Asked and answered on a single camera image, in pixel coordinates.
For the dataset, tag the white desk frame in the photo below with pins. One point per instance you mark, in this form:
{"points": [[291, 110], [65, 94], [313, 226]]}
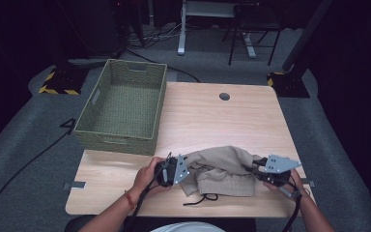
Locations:
{"points": [[182, 32]]}

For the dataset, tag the yellow black striped stand base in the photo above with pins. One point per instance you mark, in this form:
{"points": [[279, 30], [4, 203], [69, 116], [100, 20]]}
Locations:
{"points": [[62, 82], [290, 85]]}

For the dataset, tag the grey tape strip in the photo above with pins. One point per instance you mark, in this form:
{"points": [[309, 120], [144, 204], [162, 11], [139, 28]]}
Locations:
{"points": [[75, 185], [310, 182]]}

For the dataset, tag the person's left hand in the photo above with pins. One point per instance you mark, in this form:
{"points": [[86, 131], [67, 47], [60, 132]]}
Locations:
{"points": [[145, 183]]}

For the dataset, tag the person's right hand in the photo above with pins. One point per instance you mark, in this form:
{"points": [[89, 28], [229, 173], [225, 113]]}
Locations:
{"points": [[296, 190]]}

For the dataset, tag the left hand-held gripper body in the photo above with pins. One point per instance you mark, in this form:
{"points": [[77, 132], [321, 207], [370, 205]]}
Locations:
{"points": [[172, 172]]}

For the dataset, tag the green woven basket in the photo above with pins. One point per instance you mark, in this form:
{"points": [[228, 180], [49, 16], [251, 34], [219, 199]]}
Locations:
{"points": [[125, 106]]}

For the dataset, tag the slanted black stand pole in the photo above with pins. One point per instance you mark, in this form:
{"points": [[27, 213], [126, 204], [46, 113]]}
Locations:
{"points": [[306, 35]]}

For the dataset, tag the grey table grommet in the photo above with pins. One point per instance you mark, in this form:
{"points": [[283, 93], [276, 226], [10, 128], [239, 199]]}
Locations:
{"points": [[224, 96]]}

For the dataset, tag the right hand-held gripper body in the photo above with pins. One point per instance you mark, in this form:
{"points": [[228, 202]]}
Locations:
{"points": [[278, 167]]}

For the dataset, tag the black chair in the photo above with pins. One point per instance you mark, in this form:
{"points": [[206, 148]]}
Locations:
{"points": [[254, 22]]}

